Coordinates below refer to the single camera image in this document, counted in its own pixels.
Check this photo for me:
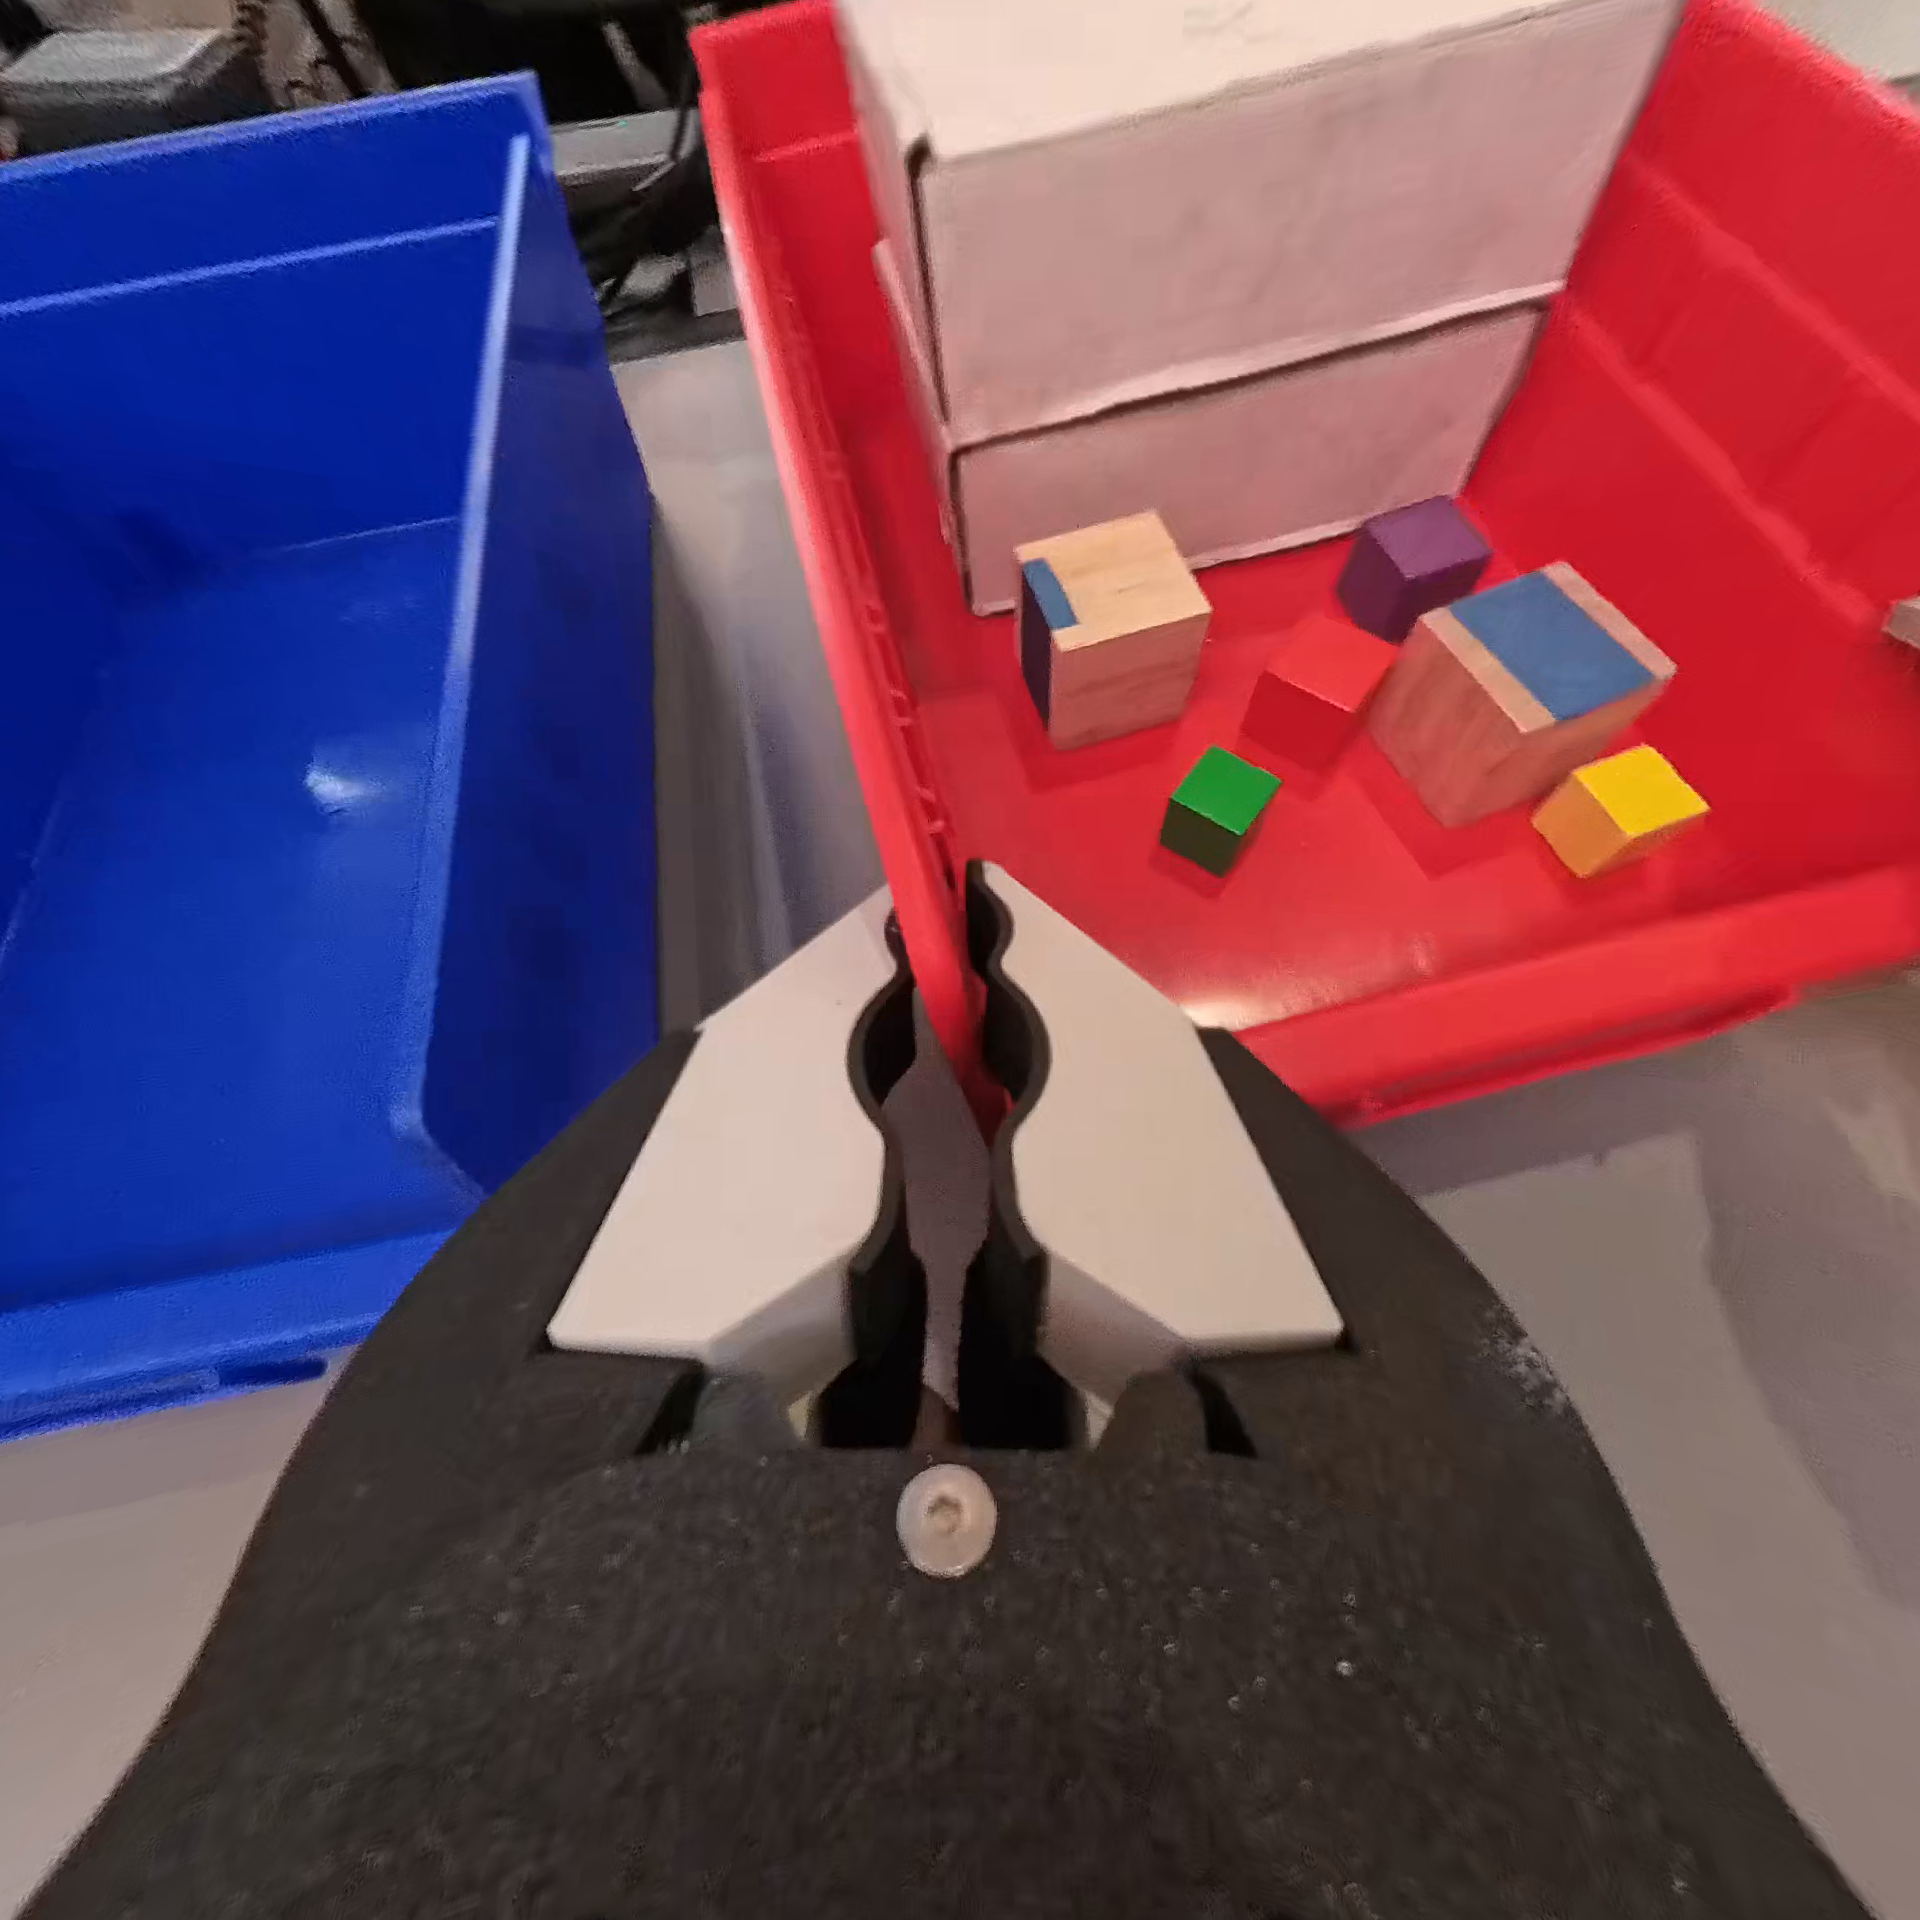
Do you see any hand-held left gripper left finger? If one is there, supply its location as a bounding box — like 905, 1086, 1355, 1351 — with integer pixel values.
546, 882, 923, 1445

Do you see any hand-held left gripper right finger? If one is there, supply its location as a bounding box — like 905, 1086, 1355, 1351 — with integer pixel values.
959, 861, 1343, 1445

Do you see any red plastic bin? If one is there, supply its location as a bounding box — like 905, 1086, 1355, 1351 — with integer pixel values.
692, 0, 1920, 1128

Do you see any yellow wooden cube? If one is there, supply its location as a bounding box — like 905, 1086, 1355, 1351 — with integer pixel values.
1530, 744, 1711, 880

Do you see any green wooden cube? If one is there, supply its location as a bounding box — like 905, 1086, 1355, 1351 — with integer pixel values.
1158, 744, 1284, 880

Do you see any blue wooden cube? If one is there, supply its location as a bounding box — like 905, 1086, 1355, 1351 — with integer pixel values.
1368, 561, 1677, 829
1013, 510, 1213, 752

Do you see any purple wooden cube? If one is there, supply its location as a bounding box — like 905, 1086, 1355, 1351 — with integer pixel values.
1333, 494, 1494, 643

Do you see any red wooden cube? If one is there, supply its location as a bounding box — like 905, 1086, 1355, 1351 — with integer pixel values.
1242, 613, 1399, 770

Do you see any blue plastic bin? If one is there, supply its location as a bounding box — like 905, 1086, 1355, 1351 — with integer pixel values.
0, 72, 662, 1442

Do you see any white cardboard mailer box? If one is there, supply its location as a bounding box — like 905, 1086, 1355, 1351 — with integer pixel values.
872, 240, 1562, 617
831, 0, 1682, 437

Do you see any grey box device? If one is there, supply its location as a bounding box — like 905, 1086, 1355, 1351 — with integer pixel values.
0, 30, 249, 152

